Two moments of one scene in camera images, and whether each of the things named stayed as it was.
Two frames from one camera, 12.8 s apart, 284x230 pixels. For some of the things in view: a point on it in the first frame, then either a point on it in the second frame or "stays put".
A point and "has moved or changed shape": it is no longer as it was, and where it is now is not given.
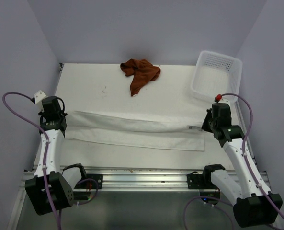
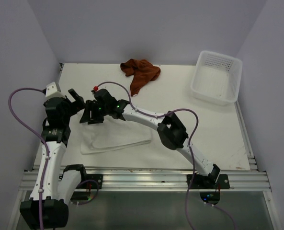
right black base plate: x=200 y=181 stays put
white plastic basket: x=214 y=74 stays put
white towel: x=88 y=127 has moved or changed shape
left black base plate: x=90 y=184 stays put
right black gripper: x=205 y=126 -> x=90 y=106
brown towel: x=142 y=72 stays put
